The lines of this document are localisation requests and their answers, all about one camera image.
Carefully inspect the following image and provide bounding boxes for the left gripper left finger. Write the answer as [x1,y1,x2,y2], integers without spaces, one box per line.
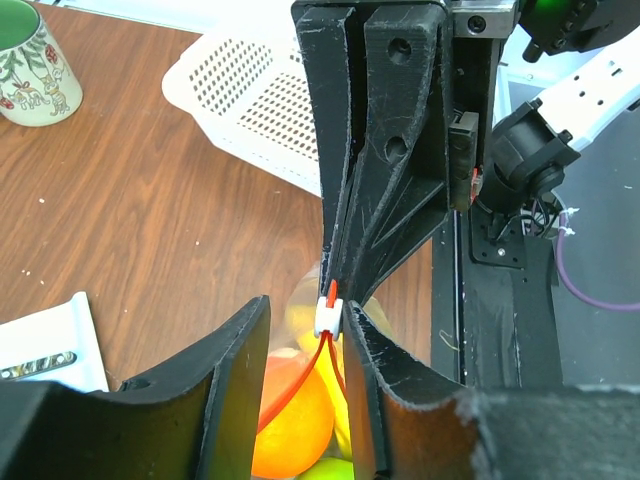
[1,295,271,479]

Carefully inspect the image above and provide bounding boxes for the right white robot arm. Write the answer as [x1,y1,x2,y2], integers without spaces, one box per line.
[291,1,639,303]

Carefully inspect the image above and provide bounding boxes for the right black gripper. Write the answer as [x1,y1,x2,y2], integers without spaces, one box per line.
[292,1,520,303]

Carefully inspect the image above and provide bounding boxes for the white perforated plastic basket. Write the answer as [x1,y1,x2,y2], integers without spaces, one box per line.
[162,29,321,196]

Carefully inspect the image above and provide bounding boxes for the metal spoon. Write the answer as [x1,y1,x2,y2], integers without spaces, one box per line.
[1,351,77,381]

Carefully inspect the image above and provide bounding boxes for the orange fruit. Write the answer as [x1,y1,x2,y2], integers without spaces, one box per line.
[251,348,334,479]

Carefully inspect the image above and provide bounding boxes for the blue checked placemat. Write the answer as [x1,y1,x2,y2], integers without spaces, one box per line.
[1,291,109,393]

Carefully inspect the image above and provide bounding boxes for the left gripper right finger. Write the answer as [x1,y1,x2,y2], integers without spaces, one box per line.
[343,302,639,479]

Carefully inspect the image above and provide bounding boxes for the clear zip top bag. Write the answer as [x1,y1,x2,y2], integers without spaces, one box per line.
[256,264,353,467]

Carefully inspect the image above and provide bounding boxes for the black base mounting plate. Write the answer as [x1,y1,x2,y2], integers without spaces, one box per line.
[431,208,563,389]

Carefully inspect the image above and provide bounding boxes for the green apple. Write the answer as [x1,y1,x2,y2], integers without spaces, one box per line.
[297,457,355,480]

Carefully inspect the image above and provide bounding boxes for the floral mug green inside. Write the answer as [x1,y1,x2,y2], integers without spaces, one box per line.
[1,1,83,127]

